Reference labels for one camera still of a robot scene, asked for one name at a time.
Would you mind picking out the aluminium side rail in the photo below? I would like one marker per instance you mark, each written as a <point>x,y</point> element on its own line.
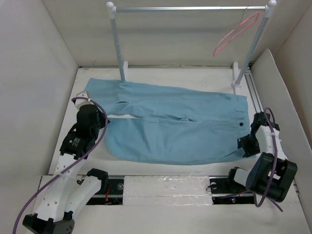
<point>253,91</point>

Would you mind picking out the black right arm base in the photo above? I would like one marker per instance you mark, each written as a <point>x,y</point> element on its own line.
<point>229,189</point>

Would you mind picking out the light blue trousers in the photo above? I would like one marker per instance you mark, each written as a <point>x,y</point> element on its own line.
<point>170,125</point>

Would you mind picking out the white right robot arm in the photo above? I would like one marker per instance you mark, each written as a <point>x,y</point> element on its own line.
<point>272,174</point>

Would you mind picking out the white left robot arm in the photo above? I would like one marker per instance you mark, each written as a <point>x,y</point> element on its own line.
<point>62,203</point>

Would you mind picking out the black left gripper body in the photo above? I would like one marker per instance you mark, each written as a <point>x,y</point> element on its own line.
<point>101,124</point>

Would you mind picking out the white metal clothes rack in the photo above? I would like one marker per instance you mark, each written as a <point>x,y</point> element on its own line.
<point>238,73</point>

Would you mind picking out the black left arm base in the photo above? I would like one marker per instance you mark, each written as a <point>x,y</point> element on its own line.
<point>111,192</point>

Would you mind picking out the pink clothes hanger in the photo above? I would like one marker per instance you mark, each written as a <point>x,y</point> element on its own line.
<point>243,26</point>

